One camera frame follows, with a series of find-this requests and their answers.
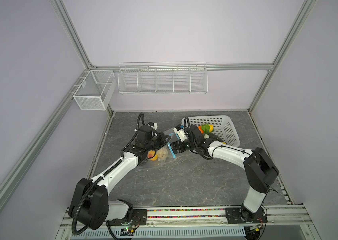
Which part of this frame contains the long white wire shelf basket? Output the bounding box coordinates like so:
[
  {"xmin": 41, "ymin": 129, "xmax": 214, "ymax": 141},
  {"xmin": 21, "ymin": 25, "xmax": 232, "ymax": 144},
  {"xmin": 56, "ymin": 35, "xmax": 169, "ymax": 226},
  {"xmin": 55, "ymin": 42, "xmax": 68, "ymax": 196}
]
[{"xmin": 118, "ymin": 62, "xmax": 208, "ymax": 95}]

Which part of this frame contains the clear zip top bag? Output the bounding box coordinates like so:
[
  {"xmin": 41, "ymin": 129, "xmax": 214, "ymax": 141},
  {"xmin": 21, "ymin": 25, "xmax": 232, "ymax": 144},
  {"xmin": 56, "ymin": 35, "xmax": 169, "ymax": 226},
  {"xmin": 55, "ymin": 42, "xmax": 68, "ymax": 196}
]
[{"xmin": 135, "ymin": 129, "xmax": 179, "ymax": 172}]

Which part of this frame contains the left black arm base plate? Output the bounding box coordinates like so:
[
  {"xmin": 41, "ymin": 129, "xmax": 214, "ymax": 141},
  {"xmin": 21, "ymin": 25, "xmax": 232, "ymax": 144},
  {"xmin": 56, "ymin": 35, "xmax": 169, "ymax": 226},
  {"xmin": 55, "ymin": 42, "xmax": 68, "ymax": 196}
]
[{"xmin": 108, "ymin": 209, "xmax": 148, "ymax": 226}]

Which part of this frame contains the orange yellow toy fruit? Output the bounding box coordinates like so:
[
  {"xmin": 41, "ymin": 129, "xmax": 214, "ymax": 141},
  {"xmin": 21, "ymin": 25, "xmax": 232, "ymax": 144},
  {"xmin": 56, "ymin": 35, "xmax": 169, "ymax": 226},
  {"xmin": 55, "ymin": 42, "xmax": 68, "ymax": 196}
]
[{"xmin": 148, "ymin": 151, "xmax": 158, "ymax": 161}]

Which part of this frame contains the beige round toy bun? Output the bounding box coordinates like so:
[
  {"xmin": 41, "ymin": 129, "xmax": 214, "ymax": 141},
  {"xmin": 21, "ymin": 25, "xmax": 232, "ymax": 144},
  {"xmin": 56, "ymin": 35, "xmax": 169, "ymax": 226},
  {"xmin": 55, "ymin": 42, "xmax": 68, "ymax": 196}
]
[{"xmin": 157, "ymin": 149, "xmax": 169, "ymax": 161}]

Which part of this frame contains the green leafy toy vegetable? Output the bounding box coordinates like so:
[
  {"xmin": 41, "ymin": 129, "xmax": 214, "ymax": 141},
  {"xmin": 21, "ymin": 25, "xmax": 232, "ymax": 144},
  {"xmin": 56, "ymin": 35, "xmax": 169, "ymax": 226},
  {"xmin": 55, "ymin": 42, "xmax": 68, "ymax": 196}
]
[{"xmin": 202, "ymin": 125, "xmax": 212, "ymax": 135}]

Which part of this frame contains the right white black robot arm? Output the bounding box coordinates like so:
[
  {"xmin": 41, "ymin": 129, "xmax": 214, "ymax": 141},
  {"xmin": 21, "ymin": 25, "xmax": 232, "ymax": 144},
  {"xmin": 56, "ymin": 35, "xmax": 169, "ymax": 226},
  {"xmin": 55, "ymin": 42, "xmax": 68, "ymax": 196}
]
[{"xmin": 169, "ymin": 125, "xmax": 279, "ymax": 222}]

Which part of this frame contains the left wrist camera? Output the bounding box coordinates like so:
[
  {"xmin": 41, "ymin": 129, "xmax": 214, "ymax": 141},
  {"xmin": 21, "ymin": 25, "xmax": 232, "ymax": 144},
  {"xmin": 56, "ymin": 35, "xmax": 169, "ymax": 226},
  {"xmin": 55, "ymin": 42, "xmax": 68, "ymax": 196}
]
[{"xmin": 148, "ymin": 122, "xmax": 158, "ymax": 130}]

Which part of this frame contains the orange toy carrot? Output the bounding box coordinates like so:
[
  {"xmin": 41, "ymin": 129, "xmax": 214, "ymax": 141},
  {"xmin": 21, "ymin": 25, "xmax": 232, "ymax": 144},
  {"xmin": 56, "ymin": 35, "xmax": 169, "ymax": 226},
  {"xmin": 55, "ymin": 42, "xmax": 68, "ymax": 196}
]
[{"xmin": 198, "ymin": 126, "xmax": 204, "ymax": 134}]

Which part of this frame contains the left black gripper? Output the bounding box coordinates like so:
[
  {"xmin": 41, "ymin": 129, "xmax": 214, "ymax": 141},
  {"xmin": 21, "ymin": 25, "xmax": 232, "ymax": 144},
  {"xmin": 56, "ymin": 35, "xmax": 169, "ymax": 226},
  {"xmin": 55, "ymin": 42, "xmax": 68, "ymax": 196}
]
[{"xmin": 145, "ymin": 131, "xmax": 171, "ymax": 152}]

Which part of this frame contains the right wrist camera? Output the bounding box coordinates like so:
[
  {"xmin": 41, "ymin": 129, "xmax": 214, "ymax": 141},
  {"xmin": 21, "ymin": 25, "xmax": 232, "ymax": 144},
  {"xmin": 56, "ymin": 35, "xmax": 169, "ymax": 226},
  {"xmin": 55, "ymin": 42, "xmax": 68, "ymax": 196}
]
[{"xmin": 173, "ymin": 128, "xmax": 188, "ymax": 142}]

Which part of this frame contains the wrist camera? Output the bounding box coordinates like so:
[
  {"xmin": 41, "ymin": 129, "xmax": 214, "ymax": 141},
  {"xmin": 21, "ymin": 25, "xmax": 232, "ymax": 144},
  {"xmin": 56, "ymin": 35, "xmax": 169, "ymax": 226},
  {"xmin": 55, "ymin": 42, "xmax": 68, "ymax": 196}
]
[
  {"xmin": 173, "ymin": 128, "xmax": 188, "ymax": 142},
  {"xmin": 148, "ymin": 122, "xmax": 158, "ymax": 130}
]

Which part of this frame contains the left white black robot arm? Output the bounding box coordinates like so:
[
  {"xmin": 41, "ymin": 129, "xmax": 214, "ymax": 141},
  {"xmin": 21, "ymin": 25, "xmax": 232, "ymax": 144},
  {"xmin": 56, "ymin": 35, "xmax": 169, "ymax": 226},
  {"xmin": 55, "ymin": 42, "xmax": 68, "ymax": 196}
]
[{"xmin": 69, "ymin": 113, "xmax": 171, "ymax": 236}]

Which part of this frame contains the dark green toy cucumber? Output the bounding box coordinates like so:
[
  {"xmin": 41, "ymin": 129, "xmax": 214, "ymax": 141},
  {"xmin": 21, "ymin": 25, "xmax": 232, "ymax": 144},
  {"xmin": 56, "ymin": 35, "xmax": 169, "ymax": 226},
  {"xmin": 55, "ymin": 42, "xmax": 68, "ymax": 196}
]
[{"xmin": 209, "ymin": 133, "xmax": 226, "ymax": 144}]

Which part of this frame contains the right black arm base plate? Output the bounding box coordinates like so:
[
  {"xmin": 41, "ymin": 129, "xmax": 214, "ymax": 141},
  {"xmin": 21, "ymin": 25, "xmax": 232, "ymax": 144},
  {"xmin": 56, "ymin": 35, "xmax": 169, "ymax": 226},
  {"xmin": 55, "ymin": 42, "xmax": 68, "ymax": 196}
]
[{"xmin": 225, "ymin": 207, "xmax": 268, "ymax": 224}]

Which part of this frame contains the small white mesh box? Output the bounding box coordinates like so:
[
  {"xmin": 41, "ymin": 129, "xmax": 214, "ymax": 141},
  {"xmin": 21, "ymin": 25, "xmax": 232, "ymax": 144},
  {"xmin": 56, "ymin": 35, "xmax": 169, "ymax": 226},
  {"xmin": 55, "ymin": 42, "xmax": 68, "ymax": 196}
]
[{"xmin": 73, "ymin": 70, "xmax": 117, "ymax": 111}]

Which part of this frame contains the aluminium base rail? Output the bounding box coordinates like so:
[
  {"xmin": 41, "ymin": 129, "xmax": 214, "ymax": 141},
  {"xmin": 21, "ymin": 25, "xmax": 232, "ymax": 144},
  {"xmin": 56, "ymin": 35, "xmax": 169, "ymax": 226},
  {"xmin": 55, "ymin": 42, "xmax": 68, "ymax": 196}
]
[{"xmin": 57, "ymin": 204, "xmax": 314, "ymax": 230}]

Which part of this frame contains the white plastic perforated basket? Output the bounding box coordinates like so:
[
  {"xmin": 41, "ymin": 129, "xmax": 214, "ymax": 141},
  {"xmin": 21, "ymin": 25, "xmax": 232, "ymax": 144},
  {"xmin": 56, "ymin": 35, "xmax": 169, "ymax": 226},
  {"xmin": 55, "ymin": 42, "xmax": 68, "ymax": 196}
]
[{"xmin": 189, "ymin": 116, "xmax": 240, "ymax": 147}]

